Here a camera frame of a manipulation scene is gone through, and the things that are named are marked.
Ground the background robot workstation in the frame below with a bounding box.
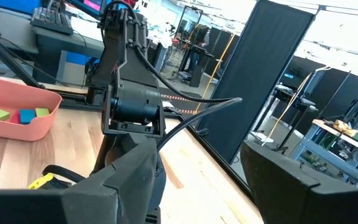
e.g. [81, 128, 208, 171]
[289, 95, 358, 189]

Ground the black keyboard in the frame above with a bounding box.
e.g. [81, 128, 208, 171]
[29, 6, 75, 35]

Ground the black mat with orange pattern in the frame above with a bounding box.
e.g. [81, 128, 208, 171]
[160, 91, 200, 116]

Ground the black fabric partition screen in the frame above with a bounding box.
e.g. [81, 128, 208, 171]
[197, 0, 318, 164]

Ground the bright computer monitor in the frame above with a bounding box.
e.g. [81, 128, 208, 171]
[0, 0, 43, 16]

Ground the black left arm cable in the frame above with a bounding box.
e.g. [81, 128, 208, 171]
[134, 43, 244, 150]

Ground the orange plastic bin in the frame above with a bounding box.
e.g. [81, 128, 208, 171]
[0, 73, 63, 142]

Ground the grey desk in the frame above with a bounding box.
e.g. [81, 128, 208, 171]
[0, 2, 105, 85]

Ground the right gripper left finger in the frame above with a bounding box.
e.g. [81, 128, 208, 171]
[0, 139, 158, 224]

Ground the red wooden block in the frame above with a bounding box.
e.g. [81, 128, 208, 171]
[8, 110, 23, 124]

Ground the yellow extension cord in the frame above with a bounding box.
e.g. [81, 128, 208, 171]
[193, 32, 236, 114]

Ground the blue wooden block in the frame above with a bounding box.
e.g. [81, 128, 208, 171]
[19, 108, 36, 125]

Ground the yellow block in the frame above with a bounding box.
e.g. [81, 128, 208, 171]
[27, 172, 55, 190]

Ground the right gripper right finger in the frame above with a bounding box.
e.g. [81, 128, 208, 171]
[240, 140, 358, 224]

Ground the monitor with pink screen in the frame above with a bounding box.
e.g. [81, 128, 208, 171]
[70, 0, 108, 13]

